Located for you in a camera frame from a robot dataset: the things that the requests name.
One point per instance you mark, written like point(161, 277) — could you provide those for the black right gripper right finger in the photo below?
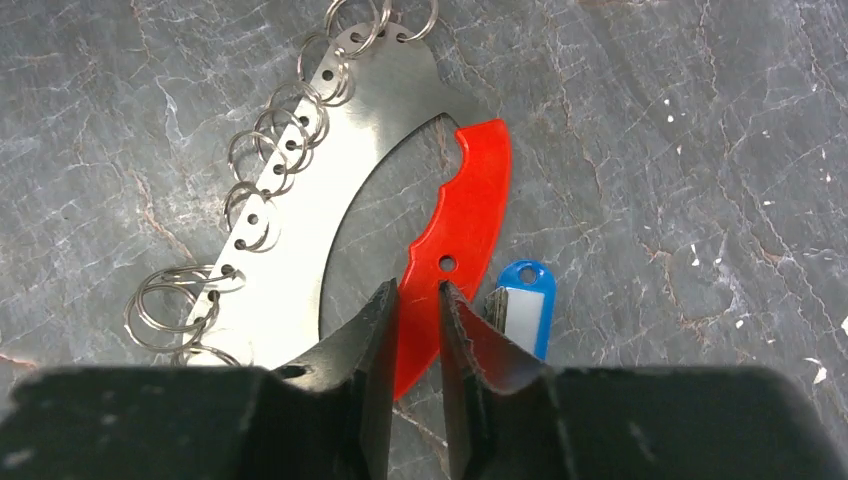
point(509, 415)

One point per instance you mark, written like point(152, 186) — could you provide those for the red key tag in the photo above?
point(456, 245)

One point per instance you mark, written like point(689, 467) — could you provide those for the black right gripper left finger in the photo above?
point(323, 415)

